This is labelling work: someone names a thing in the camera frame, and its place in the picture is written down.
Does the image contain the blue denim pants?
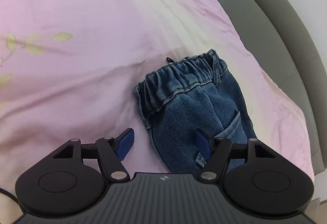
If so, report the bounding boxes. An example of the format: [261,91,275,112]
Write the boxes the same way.
[134,50,256,174]

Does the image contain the grey upholstered headboard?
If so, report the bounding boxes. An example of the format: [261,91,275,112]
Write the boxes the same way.
[217,0,326,174]

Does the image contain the pink floral bed cover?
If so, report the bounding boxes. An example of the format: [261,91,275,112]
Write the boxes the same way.
[1,0,314,192]

